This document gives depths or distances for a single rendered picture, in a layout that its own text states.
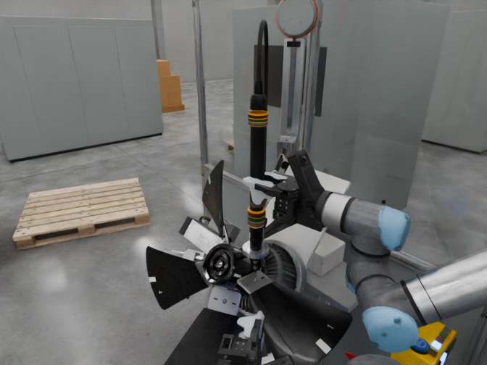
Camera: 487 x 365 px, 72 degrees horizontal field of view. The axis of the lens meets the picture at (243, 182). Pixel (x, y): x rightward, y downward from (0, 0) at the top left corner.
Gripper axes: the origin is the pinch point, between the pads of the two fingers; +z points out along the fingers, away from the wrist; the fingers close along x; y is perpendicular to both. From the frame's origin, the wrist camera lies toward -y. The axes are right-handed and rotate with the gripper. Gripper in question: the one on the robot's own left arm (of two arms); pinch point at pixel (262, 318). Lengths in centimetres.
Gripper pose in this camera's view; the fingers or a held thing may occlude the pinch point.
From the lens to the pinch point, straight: 88.0
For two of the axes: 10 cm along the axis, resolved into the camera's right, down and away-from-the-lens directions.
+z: 2.0, -4.0, 9.0
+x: 1.0, 9.2, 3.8
